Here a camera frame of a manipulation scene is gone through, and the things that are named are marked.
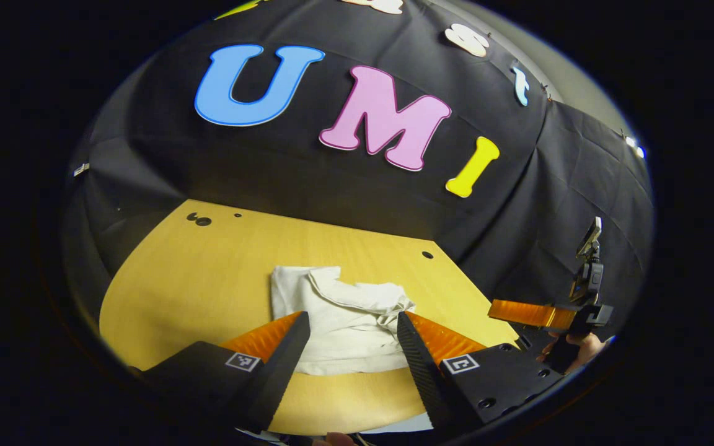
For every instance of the ceiling light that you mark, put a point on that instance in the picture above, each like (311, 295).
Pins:
(634, 147)

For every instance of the white jeans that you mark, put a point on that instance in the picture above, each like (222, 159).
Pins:
(344, 322)

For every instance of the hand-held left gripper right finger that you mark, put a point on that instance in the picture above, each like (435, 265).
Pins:
(425, 378)

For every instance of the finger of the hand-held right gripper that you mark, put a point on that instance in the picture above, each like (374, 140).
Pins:
(527, 313)

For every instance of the white cloth clip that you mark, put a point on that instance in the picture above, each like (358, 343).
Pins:
(81, 168)

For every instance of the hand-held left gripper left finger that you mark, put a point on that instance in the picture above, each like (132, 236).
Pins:
(282, 365)

